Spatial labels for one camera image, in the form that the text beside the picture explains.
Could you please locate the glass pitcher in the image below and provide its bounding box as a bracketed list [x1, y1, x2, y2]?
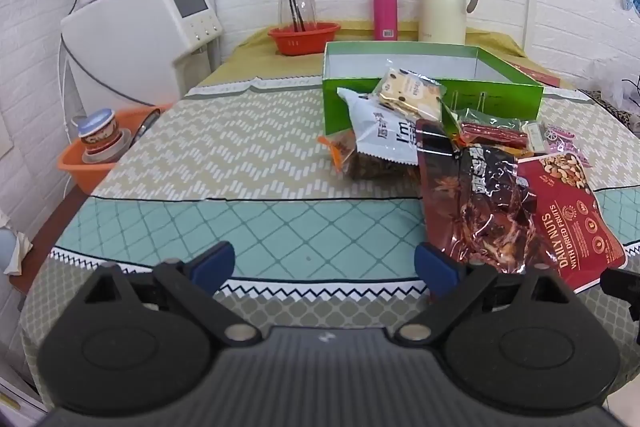
[276, 0, 317, 32]

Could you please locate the red nuts bag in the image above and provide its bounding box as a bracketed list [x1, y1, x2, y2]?
[515, 152, 628, 295]

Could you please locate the leopard print cloth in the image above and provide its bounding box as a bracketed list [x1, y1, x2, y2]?
[577, 88, 640, 132]

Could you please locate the cracker packet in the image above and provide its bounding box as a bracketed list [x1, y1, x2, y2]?
[370, 68, 446, 120]

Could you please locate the green cardboard box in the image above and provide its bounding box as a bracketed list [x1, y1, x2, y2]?
[321, 41, 545, 135]

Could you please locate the white snack bag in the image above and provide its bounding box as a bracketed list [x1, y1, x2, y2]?
[336, 88, 431, 166]

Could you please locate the patterned tablecloth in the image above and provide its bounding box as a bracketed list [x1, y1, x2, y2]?
[20, 77, 640, 408]

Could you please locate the metal utensil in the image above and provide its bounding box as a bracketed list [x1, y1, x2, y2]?
[127, 109, 163, 148]

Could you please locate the dark red snack bag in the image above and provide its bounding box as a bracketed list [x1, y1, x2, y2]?
[415, 119, 543, 275]

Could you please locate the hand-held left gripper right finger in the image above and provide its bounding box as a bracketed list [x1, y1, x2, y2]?
[397, 243, 576, 348]

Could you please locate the red envelope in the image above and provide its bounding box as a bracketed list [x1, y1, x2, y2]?
[510, 62, 561, 88]

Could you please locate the clear packet of brown snack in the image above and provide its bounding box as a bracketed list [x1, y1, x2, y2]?
[318, 129, 421, 182]

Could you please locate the yellow cloth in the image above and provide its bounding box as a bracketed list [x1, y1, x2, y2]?
[200, 24, 576, 90]

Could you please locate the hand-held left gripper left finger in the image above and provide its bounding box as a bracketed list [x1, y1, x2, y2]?
[82, 241, 263, 348]

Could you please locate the white crumpled paper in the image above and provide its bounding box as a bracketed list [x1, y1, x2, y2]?
[0, 207, 33, 275]

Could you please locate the orange plastic basin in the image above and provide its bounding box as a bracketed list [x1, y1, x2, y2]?
[56, 104, 173, 195]

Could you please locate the white appliance with screen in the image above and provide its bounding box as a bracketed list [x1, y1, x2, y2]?
[60, 0, 226, 118]

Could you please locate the red sausage packet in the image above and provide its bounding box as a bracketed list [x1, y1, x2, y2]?
[442, 107, 548, 155]

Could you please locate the pink seed packet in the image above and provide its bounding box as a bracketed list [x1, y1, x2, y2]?
[542, 124, 593, 170]

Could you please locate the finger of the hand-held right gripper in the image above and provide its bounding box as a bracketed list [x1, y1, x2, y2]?
[601, 266, 640, 323]

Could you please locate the cream thermal carafe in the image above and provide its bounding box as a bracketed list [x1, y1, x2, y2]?
[419, 0, 481, 45]

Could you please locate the clear plastic bag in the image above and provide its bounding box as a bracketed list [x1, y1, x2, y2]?
[602, 77, 638, 112]

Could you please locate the patterned ceramic bowl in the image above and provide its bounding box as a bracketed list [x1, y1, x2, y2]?
[76, 108, 121, 152]

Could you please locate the pink thermos bottle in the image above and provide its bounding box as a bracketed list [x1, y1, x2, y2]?
[372, 0, 404, 41]

